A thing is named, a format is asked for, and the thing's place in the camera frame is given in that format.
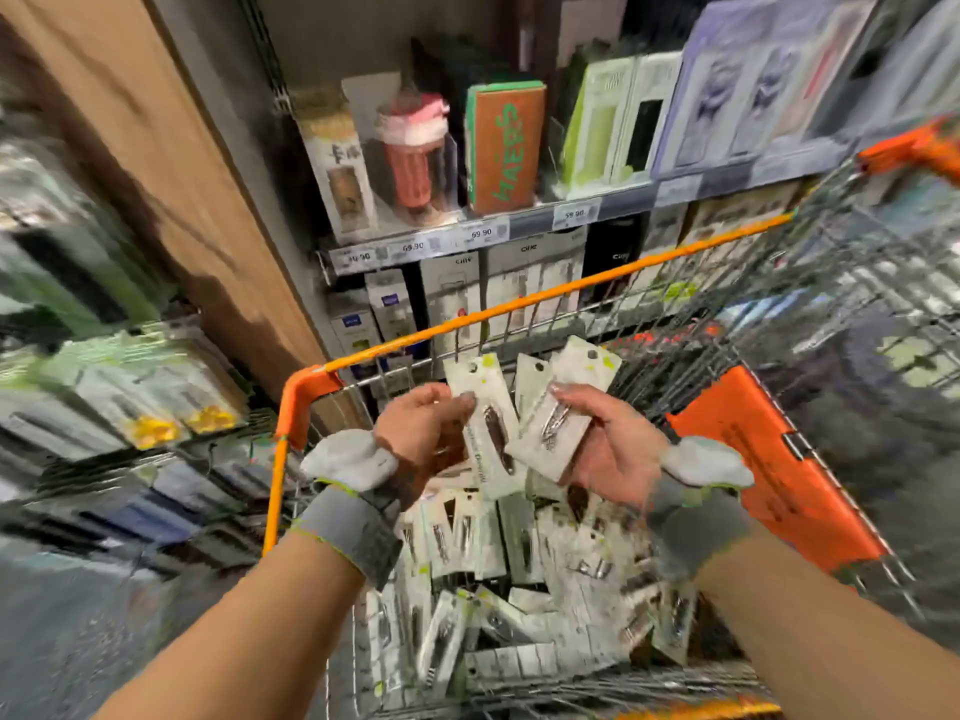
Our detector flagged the person's left hand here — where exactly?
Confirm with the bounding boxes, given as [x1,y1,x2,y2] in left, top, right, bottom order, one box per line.
[375,382,480,505]

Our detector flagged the lavender product box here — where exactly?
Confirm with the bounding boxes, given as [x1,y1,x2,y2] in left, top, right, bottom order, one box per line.
[655,0,887,178]

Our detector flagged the person's right forearm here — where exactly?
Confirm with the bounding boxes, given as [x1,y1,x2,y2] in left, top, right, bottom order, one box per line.
[697,532,960,720]

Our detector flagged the large white product box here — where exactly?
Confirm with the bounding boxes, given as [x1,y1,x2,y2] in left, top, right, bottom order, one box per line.
[483,229,590,342]

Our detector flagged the wooden post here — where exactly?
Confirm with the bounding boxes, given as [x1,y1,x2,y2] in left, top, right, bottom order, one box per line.
[0,0,371,438]

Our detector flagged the pink mugs on shelf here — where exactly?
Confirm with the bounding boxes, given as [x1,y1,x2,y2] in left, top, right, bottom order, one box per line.
[375,92,453,222]

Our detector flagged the pile of packets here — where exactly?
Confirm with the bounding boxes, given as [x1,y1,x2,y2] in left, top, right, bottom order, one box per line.
[364,475,707,702]

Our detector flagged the green white box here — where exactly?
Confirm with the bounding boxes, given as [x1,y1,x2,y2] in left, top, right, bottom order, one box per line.
[558,52,686,198]

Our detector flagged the person's left forearm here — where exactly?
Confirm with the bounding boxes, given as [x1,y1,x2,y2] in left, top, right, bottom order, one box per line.
[97,532,369,720]

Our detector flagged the person's right hand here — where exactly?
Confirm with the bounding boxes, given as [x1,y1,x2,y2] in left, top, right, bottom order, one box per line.
[552,385,674,513]

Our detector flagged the teal orange box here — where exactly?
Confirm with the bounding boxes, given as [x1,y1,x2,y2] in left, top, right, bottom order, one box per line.
[463,79,551,217]

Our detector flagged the grey kitchenware shelf unit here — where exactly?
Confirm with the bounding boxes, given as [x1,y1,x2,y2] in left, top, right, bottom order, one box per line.
[150,0,960,402]

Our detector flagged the orange wire shopping cart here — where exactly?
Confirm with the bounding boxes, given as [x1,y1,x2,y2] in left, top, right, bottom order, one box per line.
[262,115,960,720]

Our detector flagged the small white product box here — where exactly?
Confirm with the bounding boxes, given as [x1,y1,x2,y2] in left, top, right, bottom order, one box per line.
[420,250,486,363]

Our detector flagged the grey wrist tracker band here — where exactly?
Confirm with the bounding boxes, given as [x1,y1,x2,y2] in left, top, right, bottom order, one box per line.
[645,436,761,588]
[289,428,408,591]

